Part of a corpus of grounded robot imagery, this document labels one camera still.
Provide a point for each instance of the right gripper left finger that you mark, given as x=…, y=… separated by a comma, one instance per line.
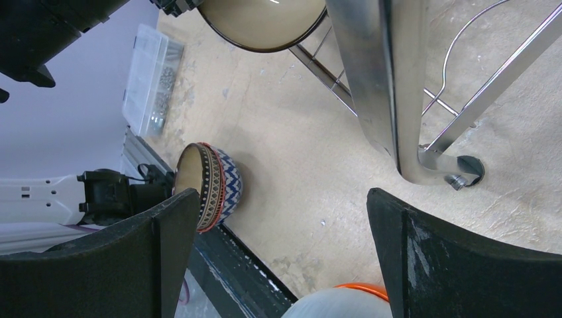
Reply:
x=134, y=268

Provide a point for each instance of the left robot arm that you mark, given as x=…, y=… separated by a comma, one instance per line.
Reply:
x=32, y=33

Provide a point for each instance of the patterned bowl under brown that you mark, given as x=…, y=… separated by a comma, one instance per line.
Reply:
x=215, y=176

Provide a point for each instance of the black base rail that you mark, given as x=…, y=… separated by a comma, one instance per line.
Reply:
x=235, y=280

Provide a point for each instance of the brown glazed bowl stack top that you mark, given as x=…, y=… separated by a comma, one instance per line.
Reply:
x=263, y=26

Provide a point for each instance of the clear plastic screw box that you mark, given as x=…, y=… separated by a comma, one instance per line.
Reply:
x=154, y=67

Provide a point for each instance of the white blue-rimmed bowl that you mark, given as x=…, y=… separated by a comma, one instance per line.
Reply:
x=345, y=300

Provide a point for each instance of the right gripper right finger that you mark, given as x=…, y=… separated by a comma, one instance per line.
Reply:
x=433, y=268

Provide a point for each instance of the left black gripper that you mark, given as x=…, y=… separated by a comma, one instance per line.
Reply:
x=176, y=7

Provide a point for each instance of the steel two-tier dish rack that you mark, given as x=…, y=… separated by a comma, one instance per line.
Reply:
x=383, y=45

